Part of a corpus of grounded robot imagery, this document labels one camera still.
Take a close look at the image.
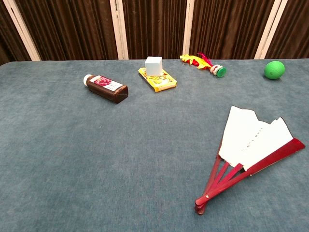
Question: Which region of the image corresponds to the red and white paper fan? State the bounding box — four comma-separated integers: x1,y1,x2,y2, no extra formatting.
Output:
194,105,306,216

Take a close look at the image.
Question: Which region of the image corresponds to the yellow snack box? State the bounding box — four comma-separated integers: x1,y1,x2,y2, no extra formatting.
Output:
138,67,178,93

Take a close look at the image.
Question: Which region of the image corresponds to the pale blue cube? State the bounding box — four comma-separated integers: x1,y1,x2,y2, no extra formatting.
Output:
144,56,163,77

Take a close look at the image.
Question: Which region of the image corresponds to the dark red juice bottle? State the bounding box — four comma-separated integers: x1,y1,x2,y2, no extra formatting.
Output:
83,74,129,104

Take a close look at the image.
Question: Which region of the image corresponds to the colourful feather shuttlecock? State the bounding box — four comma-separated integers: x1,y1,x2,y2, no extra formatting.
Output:
180,52,227,78

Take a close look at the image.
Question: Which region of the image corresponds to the green ball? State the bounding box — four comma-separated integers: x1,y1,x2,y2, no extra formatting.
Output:
264,60,286,80

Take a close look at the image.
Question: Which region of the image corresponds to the white screen frame post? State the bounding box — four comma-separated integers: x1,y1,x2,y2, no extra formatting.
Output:
254,0,289,60
182,0,195,58
110,0,129,60
2,0,42,61

